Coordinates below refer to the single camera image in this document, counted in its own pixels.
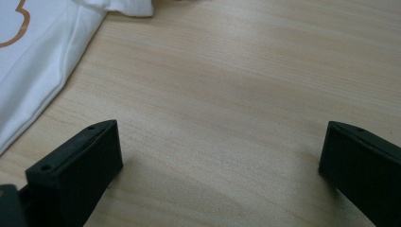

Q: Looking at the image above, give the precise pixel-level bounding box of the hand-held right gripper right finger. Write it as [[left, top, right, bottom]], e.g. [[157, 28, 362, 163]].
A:
[[318, 120, 401, 227]]

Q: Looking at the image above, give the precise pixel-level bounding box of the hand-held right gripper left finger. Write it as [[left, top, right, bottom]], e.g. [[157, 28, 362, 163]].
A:
[[26, 119, 124, 227]]

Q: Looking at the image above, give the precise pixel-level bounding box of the white printed t-shirt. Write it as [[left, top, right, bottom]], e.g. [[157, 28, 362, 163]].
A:
[[0, 0, 155, 156]]

